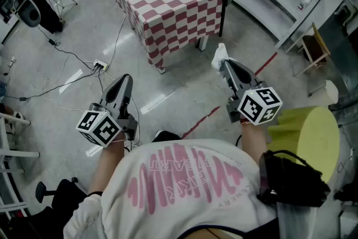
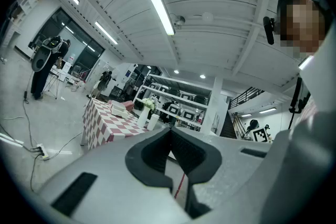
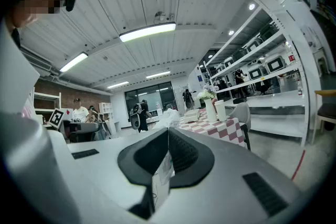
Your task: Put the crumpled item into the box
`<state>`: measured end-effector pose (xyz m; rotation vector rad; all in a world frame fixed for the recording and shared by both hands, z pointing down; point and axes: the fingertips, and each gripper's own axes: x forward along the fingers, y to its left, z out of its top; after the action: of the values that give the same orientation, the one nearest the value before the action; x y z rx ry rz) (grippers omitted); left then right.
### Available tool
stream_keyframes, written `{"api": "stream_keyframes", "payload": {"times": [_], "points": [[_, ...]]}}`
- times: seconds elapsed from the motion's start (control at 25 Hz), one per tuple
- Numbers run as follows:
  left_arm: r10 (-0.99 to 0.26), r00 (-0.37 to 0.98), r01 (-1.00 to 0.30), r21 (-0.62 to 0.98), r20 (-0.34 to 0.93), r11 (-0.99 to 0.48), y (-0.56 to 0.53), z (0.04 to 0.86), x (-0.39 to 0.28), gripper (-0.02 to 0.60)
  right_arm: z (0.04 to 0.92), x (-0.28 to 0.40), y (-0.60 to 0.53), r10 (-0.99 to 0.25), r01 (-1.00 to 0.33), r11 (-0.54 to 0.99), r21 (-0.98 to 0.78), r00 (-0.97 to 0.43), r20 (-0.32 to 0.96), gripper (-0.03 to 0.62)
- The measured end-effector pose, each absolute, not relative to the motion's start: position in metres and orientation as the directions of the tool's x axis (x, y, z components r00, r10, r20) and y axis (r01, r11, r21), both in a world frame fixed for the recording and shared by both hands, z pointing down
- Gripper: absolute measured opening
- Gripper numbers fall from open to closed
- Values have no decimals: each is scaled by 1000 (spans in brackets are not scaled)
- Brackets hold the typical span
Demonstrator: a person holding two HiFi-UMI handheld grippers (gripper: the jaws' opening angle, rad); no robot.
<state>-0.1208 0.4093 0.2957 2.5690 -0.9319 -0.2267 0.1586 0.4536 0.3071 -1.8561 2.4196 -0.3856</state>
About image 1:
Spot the person's black shoe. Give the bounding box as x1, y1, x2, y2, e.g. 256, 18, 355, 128
152, 130, 182, 144

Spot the yellow round stool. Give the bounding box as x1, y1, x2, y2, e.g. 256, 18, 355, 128
267, 105, 341, 185

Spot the black shoulder pouch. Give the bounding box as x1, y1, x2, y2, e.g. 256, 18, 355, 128
258, 149, 331, 208

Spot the person's right forearm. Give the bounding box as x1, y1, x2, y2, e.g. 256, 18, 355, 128
239, 120, 271, 166

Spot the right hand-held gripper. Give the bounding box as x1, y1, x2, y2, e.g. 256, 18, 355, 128
222, 60, 283, 125

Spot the white cylinder roll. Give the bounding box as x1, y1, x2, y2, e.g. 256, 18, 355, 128
307, 79, 340, 106

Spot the red white checkered table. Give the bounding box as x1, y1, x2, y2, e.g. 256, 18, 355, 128
109, 0, 228, 74

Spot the white tissue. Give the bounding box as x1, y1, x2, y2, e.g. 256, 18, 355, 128
211, 43, 233, 74

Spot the white metal frame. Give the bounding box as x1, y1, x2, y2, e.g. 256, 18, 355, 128
0, 112, 40, 218

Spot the white power strip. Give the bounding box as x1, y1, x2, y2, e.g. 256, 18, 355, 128
93, 59, 109, 71

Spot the person's white printed shirt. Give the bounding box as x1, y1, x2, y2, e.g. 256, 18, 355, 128
63, 138, 318, 239

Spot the grey egg-shaped chair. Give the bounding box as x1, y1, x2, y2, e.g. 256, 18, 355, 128
17, 0, 42, 28

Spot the white cable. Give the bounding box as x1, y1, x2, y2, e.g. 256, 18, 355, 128
107, 15, 128, 65

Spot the person's left forearm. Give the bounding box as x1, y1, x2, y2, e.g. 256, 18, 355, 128
88, 138, 127, 196

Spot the black office chair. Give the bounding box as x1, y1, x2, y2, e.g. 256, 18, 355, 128
0, 177, 90, 239

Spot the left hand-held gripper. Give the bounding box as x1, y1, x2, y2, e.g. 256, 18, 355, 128
75, 74, 139, 148

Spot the black cable with adapter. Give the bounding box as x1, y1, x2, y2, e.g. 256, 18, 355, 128
36, 24, 97, 71

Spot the wooden frame stand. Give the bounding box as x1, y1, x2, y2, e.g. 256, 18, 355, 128
293, 22, 332, 77

